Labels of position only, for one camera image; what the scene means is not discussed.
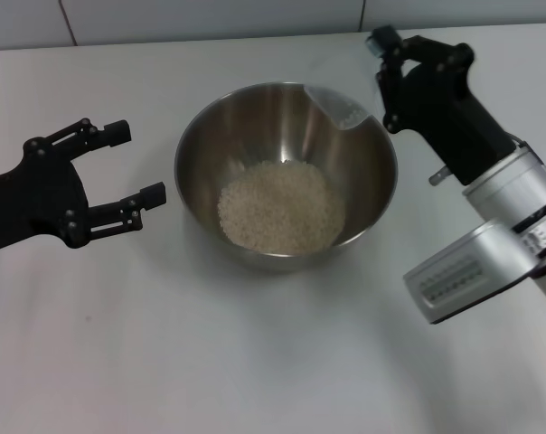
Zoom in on white tablecloth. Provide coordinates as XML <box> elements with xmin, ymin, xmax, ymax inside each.
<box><xmin>0</xmin><ymin>25</ymin><xmax>546</xmax><ymax>434</ymax></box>

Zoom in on stainless steel mixing bowl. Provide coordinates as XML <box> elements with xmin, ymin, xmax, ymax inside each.
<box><xmin>174</xmin><ymin>81</ymin><xmax>400</xmax><ymax>274</ymax></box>

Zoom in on white partition panel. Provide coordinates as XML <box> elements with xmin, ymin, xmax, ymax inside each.
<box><xmin>58</xmin><ymin>0</ymin><xmax>365</xmax><ymax>48</ymax></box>
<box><xmin>357</xmin><ymin>0</ymin><xmax>546</xmax><ymax>33</ymax></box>
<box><xmin>0</xmin><ymin>0</ymin><xmax>78</xmax><ymax>52</ymax></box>

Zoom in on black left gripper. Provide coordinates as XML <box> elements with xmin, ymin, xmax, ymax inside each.
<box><xmin>0</xmin><ymin>118</ymin><xmax>167</xmax><ymax>255</ymax></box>

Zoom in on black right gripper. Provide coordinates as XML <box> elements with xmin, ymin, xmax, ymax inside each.
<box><xmin>366</xmin><ymin>25</ymin><xmax>517</xmax><ymax>186</ymax></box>

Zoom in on clear plastic measuring cup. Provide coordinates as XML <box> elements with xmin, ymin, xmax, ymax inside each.
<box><xmin>303</xmin><ymin>42</ymin><xmax>391</xmax><ymax>131</ymax></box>

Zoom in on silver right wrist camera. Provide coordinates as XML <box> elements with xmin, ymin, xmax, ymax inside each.
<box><xmin>402</xmin><ymin>220</ymin><xmax>534</xmax><ymax>326</ymax></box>

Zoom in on grey cable with metal plug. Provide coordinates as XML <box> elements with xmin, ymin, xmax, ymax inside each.
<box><xmin>428</xmin><ymin>165</ymin><xmax>456</xmax><ymax>186</ymax></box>

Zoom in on white rice grains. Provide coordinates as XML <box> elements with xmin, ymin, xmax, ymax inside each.
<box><xmin>216</xmin><ymin>159</ymin><xmax>348</xmax><ymax>257</ymax></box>

